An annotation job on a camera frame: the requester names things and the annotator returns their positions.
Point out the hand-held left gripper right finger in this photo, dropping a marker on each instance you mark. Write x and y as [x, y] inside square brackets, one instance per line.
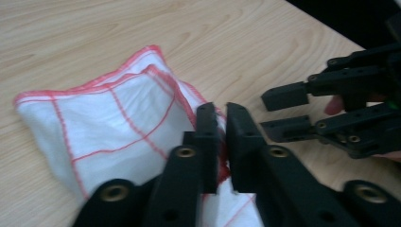
[268, 176]

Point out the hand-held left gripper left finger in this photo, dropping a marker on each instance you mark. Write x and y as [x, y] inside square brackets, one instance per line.
[186, 176]

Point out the white cloth with red border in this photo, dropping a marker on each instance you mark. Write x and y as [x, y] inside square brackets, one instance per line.
[110, 126]

